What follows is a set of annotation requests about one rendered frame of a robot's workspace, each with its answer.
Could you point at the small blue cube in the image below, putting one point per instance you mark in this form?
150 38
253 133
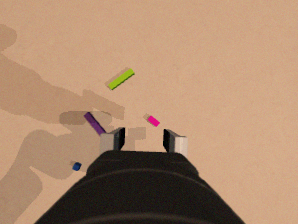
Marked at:
76 166

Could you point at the lime green rod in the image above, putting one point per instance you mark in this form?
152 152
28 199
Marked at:
121 79

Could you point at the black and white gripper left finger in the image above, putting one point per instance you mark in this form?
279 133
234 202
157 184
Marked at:
113 140

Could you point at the magenta rod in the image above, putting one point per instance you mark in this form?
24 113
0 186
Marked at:
153 121

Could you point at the purple rod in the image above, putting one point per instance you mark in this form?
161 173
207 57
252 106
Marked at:
94 123

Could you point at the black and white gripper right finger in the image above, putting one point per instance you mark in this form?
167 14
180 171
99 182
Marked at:
173 142

